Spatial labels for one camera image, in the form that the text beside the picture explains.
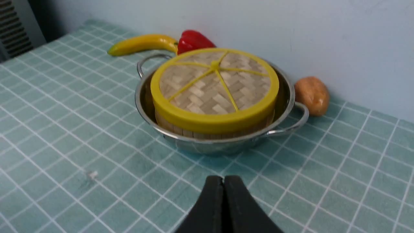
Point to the bamboo steamer basket yellow rim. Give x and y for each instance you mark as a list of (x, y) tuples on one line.
[(222, 132)]

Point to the woven bamboo steamer lid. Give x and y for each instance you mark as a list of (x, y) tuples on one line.
[(214, 87)]

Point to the red bell pepper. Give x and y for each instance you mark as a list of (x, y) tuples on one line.
[(192, 40)]

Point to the brown potato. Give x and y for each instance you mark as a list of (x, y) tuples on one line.
[(314, 94)]

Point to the teal checkered tablecloth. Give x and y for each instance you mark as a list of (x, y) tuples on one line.
[(76, 156)]

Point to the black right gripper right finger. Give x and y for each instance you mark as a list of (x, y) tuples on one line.
[(242, 214)]

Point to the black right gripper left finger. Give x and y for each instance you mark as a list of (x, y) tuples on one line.
[(206, 214)]

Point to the yellow banana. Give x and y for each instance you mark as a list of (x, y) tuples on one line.
[(144, 43)]

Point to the grey vented appliance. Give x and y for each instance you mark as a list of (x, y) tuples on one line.
[(19, 29)]

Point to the stainless steel pot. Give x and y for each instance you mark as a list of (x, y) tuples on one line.
[(287, 103)]

